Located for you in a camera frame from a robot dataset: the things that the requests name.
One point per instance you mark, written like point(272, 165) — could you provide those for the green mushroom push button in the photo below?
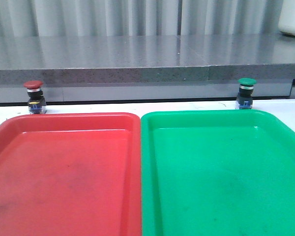
point(244, 98)

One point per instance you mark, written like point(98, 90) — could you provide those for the red mushroom push button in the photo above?
point(36, 102)

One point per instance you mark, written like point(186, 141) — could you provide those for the green plastic tray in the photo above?
point(217, 173)

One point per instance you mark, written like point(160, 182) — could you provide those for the red plastic tray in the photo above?
point(70, 175)

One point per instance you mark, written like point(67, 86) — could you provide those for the grey stone counter slab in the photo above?
point(64, 60)

